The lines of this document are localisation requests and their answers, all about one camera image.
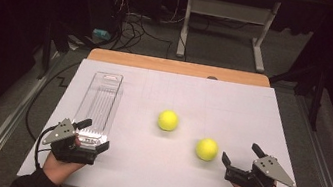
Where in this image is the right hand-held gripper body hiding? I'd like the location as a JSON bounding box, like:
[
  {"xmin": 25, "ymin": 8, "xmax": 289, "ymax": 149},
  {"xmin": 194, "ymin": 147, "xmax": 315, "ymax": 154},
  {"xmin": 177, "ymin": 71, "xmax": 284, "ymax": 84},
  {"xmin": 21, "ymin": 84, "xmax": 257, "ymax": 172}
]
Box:
[{"xmin": 222, "ymin": 149, "xmax": 301, "ymax": 187}]

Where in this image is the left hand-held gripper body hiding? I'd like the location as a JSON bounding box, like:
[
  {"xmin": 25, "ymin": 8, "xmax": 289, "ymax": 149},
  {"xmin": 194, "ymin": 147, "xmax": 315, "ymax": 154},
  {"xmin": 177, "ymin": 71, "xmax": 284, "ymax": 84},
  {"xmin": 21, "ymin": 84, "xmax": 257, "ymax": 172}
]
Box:
[{"xmin": 39, "ymin": 114, "xmax": 102, "ymax": 168}]

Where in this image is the yellow tennis ball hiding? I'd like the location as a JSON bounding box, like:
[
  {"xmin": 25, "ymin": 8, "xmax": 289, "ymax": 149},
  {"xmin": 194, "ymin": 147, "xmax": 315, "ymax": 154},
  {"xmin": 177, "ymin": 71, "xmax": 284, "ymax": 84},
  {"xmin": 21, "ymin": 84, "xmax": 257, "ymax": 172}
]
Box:
[
  {"xmin": 156, "ymin": 108, "xmax": 182, "ymax": 134},
  {"xmin": 193, "ymin": 136, "xmax": 221, "ymax": 164}
]

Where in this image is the clear plastic tray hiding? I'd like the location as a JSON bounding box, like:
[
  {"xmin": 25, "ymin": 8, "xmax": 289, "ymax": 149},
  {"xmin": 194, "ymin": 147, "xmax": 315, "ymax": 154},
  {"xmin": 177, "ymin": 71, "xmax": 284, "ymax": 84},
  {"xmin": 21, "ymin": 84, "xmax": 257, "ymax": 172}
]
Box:
[{"xmin": 68, "ymin": 68, "xmax": 127, "ymax": 150}]

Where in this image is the person's left hand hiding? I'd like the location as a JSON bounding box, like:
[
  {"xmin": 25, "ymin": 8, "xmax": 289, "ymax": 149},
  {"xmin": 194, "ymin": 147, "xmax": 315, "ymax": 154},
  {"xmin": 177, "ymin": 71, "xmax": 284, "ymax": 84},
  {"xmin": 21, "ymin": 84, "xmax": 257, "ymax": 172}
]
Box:
[{"xmin": 39, "ymin": 149, "xmax": 88, "ymax": 187}]

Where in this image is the white board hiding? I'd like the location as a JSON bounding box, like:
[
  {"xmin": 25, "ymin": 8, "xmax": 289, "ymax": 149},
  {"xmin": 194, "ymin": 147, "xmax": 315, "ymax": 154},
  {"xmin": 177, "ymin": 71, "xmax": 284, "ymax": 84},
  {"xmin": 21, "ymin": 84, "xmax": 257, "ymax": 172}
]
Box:
[{"xmin": 15, "ymin": 50, "xmax": 326, "ymax": 187}]

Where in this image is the black metal stand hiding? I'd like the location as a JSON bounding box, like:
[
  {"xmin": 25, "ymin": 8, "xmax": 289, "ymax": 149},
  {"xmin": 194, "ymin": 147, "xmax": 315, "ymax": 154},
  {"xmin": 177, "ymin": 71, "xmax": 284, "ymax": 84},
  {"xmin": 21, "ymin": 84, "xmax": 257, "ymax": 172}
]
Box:
[
  {"xmin": 36, "ymin": 18, "xmax": 75, "ymax": 84},
  {"xmin": 262, "ymin": 56, "xmax": 330, "ymax": 132}
]

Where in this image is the teal floor object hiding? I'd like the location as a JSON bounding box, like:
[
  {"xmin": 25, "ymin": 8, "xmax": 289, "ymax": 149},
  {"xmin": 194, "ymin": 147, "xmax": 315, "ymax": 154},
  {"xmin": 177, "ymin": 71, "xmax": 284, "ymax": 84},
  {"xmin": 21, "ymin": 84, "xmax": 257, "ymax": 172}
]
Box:
[{"xmin": 91, "ymin": 27, "xmax": 113, "ymax": 42}]

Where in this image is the dark computer tower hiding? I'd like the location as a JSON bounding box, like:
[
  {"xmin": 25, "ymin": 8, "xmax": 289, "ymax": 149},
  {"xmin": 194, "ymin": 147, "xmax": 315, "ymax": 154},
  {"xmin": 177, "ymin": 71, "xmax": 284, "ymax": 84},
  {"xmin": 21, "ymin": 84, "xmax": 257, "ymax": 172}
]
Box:
[{"xmin": 77, "ymin": 0, "xmax": 127, "ymax": 35}]

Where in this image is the left hand-held gripper cable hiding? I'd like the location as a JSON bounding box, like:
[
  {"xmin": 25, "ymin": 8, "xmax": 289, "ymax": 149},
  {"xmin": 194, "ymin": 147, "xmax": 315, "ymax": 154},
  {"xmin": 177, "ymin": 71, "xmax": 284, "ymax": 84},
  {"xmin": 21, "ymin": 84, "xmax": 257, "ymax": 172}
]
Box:
[{"xmin": 31, "ymin": 122, "xmax": 59, "ymax": 172}]

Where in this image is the black floor cable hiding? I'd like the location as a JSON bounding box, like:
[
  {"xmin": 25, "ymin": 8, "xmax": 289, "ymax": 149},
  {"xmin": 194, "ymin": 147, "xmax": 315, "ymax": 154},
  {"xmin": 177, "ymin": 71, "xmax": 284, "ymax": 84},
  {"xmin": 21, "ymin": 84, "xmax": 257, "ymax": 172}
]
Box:
[{"xmin": 22, "ymin": 54, "xmax": 82, "ymax": 147}]

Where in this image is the tangle of floor cables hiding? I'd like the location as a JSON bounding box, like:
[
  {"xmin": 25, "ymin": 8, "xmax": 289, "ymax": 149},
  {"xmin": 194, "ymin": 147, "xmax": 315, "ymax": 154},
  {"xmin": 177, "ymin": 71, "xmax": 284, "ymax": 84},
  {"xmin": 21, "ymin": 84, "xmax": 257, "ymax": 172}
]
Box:
[{"xmin": 104, "ymin": 0, "xmax": 182, "ymax": 61}]

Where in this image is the white metal desk frame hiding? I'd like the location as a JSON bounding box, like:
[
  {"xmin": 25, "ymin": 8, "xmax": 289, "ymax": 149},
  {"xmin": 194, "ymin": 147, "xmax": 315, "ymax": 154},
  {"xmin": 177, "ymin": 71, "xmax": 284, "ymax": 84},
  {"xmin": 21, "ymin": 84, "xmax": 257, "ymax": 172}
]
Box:
[{"xmin": 174, "ymin": 0, "xmax": 283, "ymax": 76}]

